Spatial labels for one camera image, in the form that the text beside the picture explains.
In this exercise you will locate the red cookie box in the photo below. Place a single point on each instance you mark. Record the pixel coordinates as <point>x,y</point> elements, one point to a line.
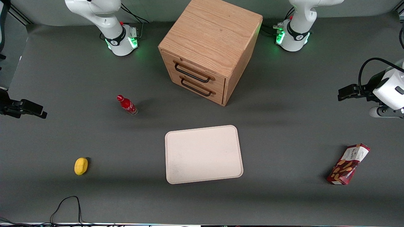
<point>347,165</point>

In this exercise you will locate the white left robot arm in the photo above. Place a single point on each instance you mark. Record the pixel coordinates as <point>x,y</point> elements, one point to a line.
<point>298,34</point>

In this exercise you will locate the yellow lemon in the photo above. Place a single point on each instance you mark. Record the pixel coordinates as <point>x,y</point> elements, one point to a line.
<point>80,166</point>

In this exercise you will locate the red cola bottle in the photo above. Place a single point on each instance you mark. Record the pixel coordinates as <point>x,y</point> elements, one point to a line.
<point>127,105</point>

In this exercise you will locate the beige rectangular tray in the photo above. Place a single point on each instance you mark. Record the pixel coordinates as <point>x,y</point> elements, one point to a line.
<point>203,154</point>

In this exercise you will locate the wooden drawer front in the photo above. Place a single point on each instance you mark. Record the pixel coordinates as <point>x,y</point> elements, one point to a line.
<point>217,96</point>
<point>217,83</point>

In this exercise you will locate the wooden drawer cabinet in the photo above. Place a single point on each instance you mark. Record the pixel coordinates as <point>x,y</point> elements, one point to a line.
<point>210,37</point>

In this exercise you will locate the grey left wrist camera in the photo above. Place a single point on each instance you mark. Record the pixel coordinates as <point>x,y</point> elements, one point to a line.
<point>383,112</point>

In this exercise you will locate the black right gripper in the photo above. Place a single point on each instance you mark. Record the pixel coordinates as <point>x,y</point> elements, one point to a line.
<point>7,106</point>

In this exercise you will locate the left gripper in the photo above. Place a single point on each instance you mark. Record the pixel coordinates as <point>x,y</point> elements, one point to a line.
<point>367,93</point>

